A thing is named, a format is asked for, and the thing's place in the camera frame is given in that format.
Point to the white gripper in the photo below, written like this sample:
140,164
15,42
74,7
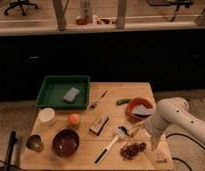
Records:
154,132

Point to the dark grape bunch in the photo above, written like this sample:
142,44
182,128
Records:
129,151

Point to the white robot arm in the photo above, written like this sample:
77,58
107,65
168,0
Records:
173,111

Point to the yellow banana piece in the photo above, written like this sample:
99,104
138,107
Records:
136,128

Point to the grey cloth in bowl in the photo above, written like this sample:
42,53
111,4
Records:
142,111

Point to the orange bowl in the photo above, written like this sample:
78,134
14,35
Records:
136,102

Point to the green cucumber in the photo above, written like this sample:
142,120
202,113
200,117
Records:
122,101

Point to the wooden block brush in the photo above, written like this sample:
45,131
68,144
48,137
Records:
98,124

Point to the orange fruit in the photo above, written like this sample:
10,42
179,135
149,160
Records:
73,119

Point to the dark brown bowl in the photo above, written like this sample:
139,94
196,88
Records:
65,143

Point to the grey sponge in tray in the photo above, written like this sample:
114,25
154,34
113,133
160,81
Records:
71,94

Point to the green plastic tray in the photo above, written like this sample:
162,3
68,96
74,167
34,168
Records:
54,88

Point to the white cup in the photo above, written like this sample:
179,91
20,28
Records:
46,116

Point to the metal cup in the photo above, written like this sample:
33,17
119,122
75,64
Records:
35,143

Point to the red object on shelf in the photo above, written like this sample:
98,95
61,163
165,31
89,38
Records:
81,21

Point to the black stand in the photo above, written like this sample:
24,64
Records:
11,143

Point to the black office chair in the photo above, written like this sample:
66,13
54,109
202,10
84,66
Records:
21,4

